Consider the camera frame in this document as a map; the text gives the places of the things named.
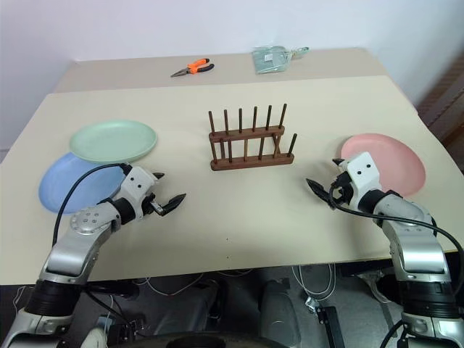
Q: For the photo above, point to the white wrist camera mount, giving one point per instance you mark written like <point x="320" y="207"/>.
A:
<point x="364" y="174"/>
<point x="139" y="179"/>

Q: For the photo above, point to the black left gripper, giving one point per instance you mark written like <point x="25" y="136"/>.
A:
<point x="146" y="207"/>

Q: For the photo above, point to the green plate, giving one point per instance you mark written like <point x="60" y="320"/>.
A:
<point x="112" y="141"/>

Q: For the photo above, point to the red plate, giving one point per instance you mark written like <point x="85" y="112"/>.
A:
<point x="398" y="159"/>

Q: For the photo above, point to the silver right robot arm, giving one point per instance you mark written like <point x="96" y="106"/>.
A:
<point x="417" y="253"/>

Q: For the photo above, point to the blue plate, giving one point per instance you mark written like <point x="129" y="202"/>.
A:
<point x="65" y="181"/>

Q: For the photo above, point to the clear plastic bag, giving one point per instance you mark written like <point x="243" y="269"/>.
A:
<point x="270" y="59"/>

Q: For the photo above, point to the wooden dish rack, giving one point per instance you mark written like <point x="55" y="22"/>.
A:
<point x="250" y="163"/>

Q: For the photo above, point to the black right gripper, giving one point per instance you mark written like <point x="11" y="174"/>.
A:
<point x="348" y="197"/>

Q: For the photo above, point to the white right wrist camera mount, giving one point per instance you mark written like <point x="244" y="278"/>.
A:
<point x="364" y="174"/>

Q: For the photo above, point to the grey rounded shape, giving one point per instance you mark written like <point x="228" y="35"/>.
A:
<point x="279" y="311"/>

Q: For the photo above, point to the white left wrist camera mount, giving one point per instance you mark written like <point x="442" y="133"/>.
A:
<point x="139" y="179"/>

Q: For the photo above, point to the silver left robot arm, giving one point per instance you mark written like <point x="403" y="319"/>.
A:
<point x="72" y="250"/>

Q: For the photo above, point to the black metal bracket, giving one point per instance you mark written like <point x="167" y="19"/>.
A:
<point x="331" y="326"/>

